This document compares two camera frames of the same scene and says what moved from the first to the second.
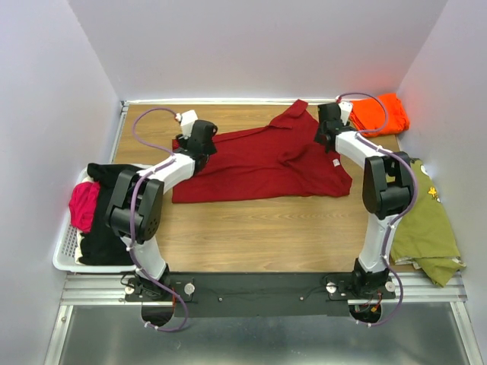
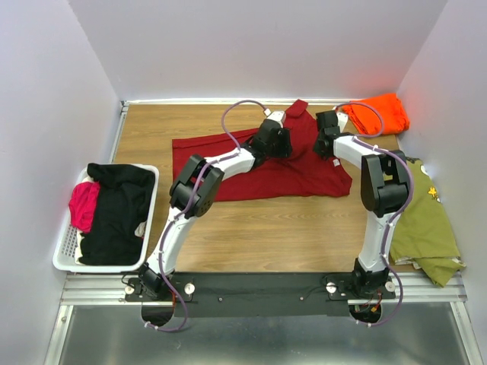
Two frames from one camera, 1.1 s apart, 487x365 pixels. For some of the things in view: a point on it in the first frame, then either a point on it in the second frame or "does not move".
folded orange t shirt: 384,115 does not move
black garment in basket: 100,245 does not move
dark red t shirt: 285,162 does not move
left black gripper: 182,141 -> 284,148
